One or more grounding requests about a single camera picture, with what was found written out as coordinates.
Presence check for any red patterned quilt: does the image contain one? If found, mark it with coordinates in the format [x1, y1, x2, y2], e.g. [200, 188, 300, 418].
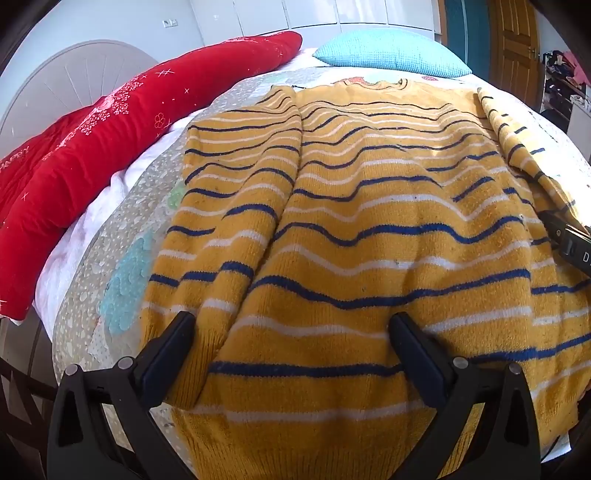
[0, 31, 304, 320]

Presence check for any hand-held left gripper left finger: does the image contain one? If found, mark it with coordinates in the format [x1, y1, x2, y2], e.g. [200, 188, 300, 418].
[46, 311, 196, 480]

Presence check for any white wardrobe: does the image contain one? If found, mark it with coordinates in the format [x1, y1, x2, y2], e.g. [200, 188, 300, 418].
[190, 0, 445, 44]

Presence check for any teal door frame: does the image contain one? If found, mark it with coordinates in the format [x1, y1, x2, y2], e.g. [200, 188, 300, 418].
[444, 0, 491, 70]

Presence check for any yellow striped knit sweater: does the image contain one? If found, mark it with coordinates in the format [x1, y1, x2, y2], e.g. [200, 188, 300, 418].
[139, 78, 591, 480]

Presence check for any wooden door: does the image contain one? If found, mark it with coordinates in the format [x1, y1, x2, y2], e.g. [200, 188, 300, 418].
[488, 0, 542, 110]

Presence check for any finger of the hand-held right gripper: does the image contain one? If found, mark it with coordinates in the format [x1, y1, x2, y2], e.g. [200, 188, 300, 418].
[539, 209, 575, 234]

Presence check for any patterned quilted bedspread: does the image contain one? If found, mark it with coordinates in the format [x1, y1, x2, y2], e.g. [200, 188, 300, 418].
[52, 65, 591, 480]

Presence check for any grey round headboard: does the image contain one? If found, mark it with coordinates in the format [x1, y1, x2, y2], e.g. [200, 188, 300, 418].
[0, 39, 160, 162]

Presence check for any teal knit pillow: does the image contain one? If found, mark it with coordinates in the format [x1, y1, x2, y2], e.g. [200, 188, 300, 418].
[314, 28, 472, 78]

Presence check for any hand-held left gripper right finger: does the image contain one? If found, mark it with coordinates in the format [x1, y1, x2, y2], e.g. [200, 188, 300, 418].
[389, 312, 542, 480]

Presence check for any shelf with clothes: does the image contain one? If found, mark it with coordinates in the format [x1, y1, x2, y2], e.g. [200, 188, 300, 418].
[541, 46, 591, 137]

